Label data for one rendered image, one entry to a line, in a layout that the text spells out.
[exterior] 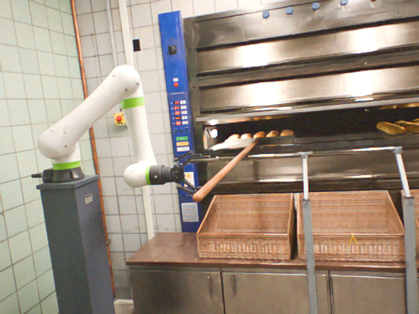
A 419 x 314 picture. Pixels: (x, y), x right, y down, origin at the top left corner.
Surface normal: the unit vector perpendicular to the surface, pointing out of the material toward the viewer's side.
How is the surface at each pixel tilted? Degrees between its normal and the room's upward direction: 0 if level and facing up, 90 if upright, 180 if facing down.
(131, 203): 90
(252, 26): 90
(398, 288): 90
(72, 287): 90
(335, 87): 70
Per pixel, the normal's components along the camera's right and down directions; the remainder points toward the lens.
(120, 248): -0.26, 0.15
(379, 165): -0.27, -0.19
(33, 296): 0.96, -0.06
